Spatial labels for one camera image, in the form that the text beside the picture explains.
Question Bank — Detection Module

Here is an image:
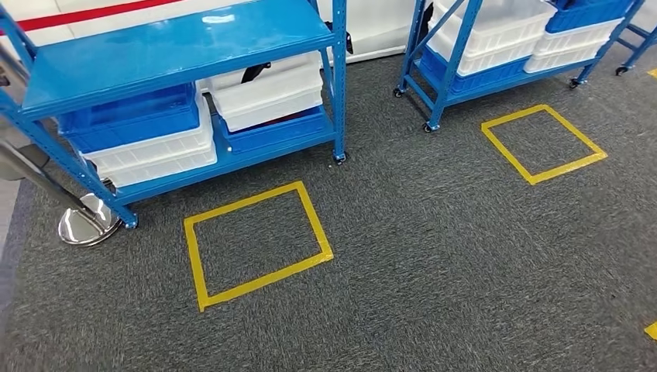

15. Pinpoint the blue metal shelf rack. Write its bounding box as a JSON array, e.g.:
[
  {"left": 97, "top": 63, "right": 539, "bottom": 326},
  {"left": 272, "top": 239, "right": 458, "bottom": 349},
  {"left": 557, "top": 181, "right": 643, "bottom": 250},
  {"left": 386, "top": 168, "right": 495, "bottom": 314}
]
[{"left": 0, "top": 0, "right": 349, "bottom": 229}]

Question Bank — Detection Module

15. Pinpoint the blue plastic crate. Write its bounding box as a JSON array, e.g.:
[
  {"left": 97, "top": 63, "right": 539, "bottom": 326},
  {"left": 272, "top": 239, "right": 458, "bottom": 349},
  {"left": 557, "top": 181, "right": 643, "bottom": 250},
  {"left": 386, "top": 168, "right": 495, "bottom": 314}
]
[
  {"left": 57, "top": 83, "right": 201, "bottom": 154},
  {"left": 544, "top": 0, "right": 636, "bottom": 35},
  {"left": 218, "top": 105, "right": 329, "bottom": 155},
  {"left": 418, "top": 45, "right": 532, "bottom": 97}
]

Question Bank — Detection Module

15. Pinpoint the small black device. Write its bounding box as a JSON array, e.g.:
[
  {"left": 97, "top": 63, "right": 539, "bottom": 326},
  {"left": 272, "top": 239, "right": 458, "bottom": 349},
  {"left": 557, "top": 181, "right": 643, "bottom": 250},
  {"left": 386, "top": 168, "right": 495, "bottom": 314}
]
[{"left": 325, "top": 20, "right": 355, "bottom": 56}]

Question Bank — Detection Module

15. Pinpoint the blue rack on casters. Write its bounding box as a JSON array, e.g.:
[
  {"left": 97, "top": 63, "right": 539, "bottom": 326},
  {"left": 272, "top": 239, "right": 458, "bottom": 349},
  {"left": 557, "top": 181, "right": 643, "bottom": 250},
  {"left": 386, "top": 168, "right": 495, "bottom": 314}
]
[
  {"left": 392, "top": 0, "right": 648, "bottom": 133},
  {"left": 614, "top": 22, "right": 657, "bottom": 77}
]

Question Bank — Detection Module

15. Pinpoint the white car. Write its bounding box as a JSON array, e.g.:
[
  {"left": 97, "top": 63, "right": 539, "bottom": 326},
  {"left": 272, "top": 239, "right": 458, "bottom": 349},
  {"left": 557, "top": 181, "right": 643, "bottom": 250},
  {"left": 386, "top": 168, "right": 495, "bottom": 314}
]
[{"left": 0, "top": 0, "right": 429, "bottom": 65}]

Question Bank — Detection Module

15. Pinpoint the red barrier belt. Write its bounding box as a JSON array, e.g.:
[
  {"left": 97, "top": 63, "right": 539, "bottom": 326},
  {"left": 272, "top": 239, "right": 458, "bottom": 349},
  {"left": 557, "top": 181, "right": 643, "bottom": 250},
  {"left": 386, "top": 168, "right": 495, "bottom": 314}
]
[{"left": 0, "top": 0, "right": 186, "bottom": 37}]

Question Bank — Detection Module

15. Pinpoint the black strap item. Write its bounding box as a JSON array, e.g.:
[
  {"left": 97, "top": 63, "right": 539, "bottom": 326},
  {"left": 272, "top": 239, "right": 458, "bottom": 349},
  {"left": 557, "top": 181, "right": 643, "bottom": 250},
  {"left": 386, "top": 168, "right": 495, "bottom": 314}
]
[{"left": 239, "top": 61, "right": 272, "bottom": 84}]

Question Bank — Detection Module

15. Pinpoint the chrome stanchion post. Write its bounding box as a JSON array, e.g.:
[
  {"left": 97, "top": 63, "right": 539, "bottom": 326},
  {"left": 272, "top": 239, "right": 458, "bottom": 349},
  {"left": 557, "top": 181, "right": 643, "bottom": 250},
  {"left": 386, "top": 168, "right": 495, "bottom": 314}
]
[{"left": 0, "top": 128, "right": 123, "bottom": 246}]

